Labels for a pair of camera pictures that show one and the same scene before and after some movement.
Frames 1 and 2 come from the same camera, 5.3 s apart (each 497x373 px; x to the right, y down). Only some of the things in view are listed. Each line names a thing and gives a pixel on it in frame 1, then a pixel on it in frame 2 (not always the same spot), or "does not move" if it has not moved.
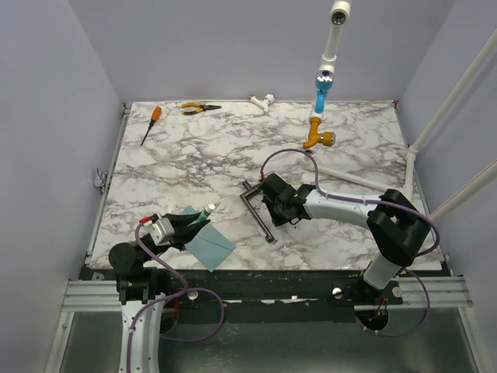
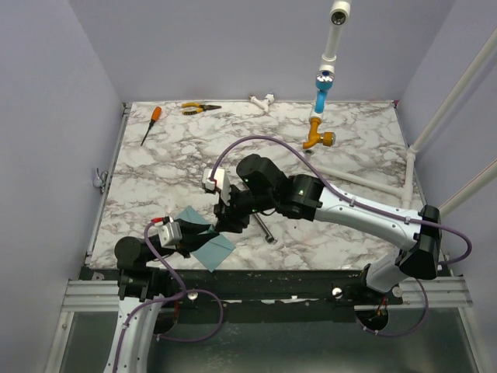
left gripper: (184, 231) → (191, 240)
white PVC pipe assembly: (339, 12) does not move
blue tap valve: (324, 82) does not move
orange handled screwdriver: (155, 116) does not move
